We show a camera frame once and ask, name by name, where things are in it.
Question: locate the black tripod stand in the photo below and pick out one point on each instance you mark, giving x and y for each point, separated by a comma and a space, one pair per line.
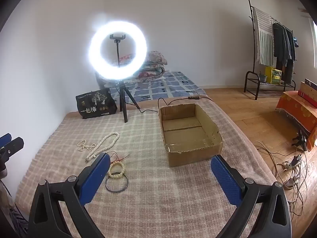
123, 104

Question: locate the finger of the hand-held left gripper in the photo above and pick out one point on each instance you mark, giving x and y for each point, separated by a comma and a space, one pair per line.
12, 147
5, 139

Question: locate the cardboard box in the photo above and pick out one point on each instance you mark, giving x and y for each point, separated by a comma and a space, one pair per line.
193, 151

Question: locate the thin metal bangle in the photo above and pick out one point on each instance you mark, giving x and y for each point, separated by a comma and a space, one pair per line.
115, 191

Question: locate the black printed snack bag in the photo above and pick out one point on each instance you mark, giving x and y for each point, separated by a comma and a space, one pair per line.
95, 104

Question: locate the white power strip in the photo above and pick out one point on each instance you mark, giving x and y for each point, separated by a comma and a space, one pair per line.
289, 164

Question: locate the tan and red flat box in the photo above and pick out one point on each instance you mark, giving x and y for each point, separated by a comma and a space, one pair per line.
307, 89

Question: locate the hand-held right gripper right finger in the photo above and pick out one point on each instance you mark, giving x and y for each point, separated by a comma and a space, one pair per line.
226, 178

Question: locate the folded floral quilt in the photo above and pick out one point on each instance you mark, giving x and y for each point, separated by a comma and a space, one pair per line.
153, 64

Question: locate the yellow box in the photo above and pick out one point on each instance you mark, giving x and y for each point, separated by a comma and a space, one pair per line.
272, 73

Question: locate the orange gift box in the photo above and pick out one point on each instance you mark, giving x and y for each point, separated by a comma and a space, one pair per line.
294, 109

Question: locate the beige plaid blanket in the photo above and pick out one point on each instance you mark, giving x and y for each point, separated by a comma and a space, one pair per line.
148, 203

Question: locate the striped hanging towel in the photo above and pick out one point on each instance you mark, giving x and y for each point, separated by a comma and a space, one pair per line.
265, 42

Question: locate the blue patterned bedsheet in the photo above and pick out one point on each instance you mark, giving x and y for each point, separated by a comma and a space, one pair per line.
168, 84

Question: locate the dark striped cloth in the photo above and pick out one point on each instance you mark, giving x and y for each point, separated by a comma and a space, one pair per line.
17, 223

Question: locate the small black clamp stand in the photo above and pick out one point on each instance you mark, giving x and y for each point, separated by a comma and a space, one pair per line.
299, 140

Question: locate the black metal clothes rack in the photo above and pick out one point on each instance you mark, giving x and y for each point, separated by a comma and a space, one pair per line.
252, 42

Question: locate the dark hanging clothes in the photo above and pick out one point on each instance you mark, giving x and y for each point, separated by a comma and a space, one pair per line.
284, 44

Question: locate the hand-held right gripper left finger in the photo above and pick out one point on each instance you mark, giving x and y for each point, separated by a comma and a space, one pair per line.
96, 176

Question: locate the window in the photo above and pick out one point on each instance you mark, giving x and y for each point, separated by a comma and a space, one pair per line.
315, 42

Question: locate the black phone clamp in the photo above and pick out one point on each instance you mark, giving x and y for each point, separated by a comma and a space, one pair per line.
118, 36

